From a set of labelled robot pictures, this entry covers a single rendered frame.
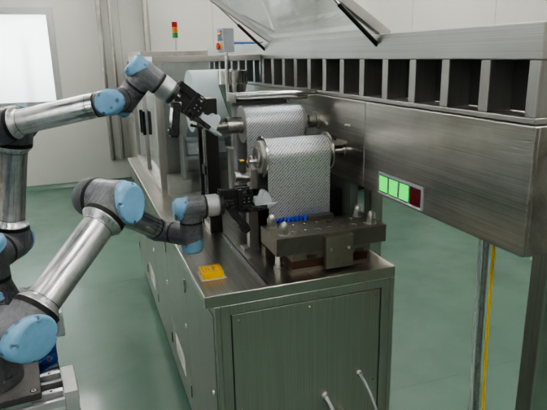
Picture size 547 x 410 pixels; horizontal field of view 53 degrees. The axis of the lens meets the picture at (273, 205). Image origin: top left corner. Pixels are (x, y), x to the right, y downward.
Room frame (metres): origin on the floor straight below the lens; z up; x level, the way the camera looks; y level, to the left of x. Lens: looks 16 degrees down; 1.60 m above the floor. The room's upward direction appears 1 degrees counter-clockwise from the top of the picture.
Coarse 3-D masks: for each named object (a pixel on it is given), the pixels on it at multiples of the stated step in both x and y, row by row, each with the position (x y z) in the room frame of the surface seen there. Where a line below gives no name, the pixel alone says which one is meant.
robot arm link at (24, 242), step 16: (16, 144) 1.74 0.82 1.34; (32, 144) 1.80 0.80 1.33; (0, 160) 1.76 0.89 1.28; (16, 160) 1.76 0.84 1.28; (0, 176) 1.76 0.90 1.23; (16, 176) 1.76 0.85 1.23; (0, 192) 1.76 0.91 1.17; (16, 192) 1.76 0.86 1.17; (0, 208) 1.76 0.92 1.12; (16, 208) 1.76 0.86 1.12; (0, 224) 1.75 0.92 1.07; (16, 224) 1.76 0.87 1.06; (16, 240) 1.75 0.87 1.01; (32, 240) 1.83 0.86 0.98
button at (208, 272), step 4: (212, 264) 1.70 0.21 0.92; (216, 264) 1.70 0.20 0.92; (200, 268) 1.67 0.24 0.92; (204, 268) 1.67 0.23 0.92; (208, 268) 1.66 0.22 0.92; (212, 268) 1.66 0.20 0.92; (216, 268) 1.66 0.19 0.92; (220, 268) 1.66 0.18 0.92; (200, 272) 1.66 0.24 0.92; (204, 272) 1.64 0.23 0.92; (208, 272) 1.64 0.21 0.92; (212, 272) 1.64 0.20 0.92; (216, 272) 1.64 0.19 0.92; (220, 272) 1.64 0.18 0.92; (204, 276) 1.63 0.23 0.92; (208, 276) 1.63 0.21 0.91; (212, 276) 1.63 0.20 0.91; (216, 276) 1.64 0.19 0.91; (220, 276) 1.64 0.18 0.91
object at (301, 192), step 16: (272, 176) 1.84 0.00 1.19; (288, 176) 1.86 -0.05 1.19; (304, 176) 1.88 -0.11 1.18; (320, 176) 1.90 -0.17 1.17; (272, 192) 1.84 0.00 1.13; (288, 192) 1.86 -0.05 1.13; (304, 192) 1.88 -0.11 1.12; (320, 192) 1.90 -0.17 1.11; (272, 208) 1.84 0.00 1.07; (288, 208) 1.86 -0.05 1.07; (304, 208) 1.88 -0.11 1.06; (320, 208) 1.90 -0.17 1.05
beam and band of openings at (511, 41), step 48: (240, 48) 3.27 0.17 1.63; (288, 48) 2.54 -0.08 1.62; (336, 48) 2.08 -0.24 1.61; (384, 48) 1.76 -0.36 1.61; (432, 48) 1.52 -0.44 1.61; (480, 48) 1.34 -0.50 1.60; (528, 48) 1.20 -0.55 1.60; (336, 96) 2.08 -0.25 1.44; (384, 96) 1.76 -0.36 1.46; (432, 96) 1.62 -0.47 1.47; (480, 96) 1.34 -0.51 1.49; (528, 96) 1.19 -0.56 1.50
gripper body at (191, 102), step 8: (176, 88) 1.76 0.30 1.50; (184, 88) 1.78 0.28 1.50; (176, 96) 1.77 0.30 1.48; (184, 96) 1.78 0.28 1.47; (192, 96) 1.78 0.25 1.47; (184, 104) 1.78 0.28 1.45; (192, 104) 1.77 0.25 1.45; (200, 104) 1.79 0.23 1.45; (208, 104) 1.78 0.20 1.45; (184, 112) 1.77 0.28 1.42; (192, 112) 1.77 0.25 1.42; (200, 112) 1.79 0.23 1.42
